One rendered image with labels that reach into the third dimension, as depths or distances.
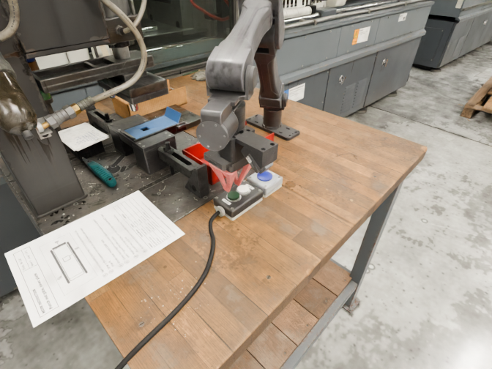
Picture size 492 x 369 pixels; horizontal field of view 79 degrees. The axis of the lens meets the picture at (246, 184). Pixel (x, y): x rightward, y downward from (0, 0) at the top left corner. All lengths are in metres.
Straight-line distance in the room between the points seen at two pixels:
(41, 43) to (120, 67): 0.17
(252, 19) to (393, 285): 1.52
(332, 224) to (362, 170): 0.25
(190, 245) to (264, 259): 0.16
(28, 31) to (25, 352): 1.40
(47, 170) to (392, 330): 1.51
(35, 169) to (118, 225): 0.21
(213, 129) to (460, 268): 1.80
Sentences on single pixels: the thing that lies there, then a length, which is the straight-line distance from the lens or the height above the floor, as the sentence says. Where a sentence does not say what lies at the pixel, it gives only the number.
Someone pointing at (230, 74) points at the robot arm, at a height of 1.23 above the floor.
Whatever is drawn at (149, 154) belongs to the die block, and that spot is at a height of 0.96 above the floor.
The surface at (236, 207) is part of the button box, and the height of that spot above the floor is 0.93.
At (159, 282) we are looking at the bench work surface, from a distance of 0.61.
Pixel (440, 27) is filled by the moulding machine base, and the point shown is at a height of 0.58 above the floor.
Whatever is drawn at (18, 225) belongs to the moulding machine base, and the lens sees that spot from 1.68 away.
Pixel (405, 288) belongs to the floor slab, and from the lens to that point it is 1.85.
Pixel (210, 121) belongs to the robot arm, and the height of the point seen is 1.17.
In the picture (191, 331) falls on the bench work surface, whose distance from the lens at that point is 0.55.
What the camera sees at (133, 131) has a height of 0.99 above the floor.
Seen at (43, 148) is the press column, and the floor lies 1.06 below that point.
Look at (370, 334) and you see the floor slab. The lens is 1.64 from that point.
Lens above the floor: 1.39
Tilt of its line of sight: 38 degrees down
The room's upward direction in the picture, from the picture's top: straight up
